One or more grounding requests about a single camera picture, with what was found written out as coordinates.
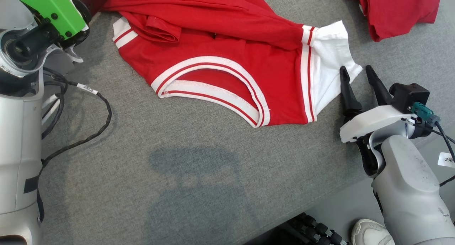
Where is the red white basketball jersey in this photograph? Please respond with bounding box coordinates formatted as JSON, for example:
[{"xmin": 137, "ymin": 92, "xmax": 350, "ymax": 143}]
[{"xmin": 87, "ymin": 0, "xmax": 363, "ymax": 128}]

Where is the white cable tag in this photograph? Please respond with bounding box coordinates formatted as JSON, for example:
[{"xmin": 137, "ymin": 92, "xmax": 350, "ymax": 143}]
[{"xmin": 437, "ymin": 152, "xmax": 455, "ymax": 168}]

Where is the white shoe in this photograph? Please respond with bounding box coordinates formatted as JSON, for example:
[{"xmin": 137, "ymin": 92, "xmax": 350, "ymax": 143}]
[{"xmin": 351, "ymin": 219, "xmax": 395, "ymax": 245}]

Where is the black right camera cable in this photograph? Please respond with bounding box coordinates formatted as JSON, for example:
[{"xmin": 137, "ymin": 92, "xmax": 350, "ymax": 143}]
[{"xmin": 432, "ymin": 121, "xmax": 455, "ymax": 187}]

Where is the grey fabric sofa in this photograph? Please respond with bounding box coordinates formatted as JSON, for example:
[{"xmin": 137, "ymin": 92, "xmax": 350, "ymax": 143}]
[{"xmin": 36, "ymin": 0, "xmax": 455, "ymax": 245}]

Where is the teal right cable plug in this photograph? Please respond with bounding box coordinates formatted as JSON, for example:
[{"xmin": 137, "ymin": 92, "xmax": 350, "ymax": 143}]
[{"xmin": 412, "ymin": 102, "xmax": 441, "ymax": 127}]

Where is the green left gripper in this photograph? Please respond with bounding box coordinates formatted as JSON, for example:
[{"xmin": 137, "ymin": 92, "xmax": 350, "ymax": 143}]
[{"xmin": 5, "ymin": 0, "xmax": 111, "ymax": 49}]

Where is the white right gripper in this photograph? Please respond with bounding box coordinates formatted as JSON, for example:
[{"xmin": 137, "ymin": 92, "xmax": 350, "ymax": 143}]
[{"xmin": 339, "ymin": 65, "xmax": 423, "ymax": 144}]

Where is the plain red garment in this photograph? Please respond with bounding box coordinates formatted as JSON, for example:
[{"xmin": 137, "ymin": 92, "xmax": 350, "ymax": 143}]
[{"xmin": 347, "ymin": 0, "xmax": 440, "ymax": 42}]

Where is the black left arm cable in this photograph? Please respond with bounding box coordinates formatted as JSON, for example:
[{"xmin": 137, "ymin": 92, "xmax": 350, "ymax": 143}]
[{"xmin": 36, "ymin": 67, "xmax": 113, "ymax": 224}]

